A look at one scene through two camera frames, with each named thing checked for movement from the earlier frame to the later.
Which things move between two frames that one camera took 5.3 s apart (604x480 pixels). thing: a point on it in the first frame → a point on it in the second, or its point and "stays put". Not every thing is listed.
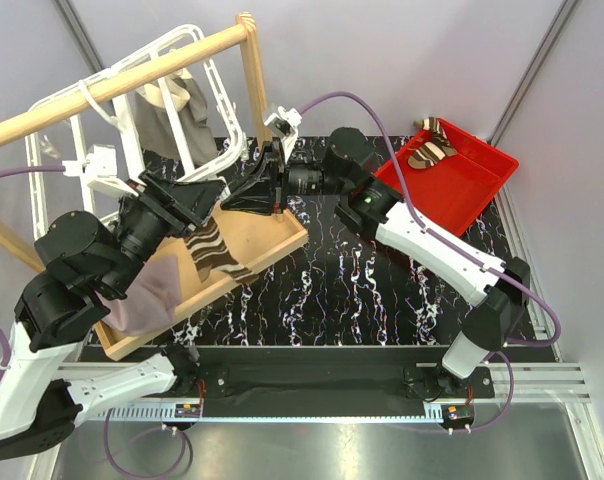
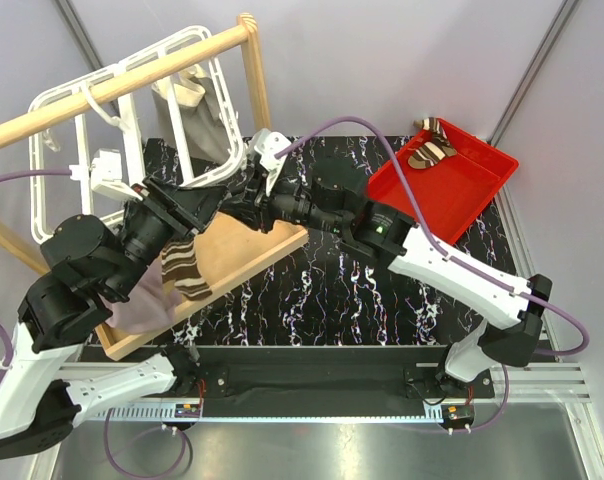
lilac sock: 152,301 stays put
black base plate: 335,375 stays put
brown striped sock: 436,149 stays put
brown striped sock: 209,250 → 179,264
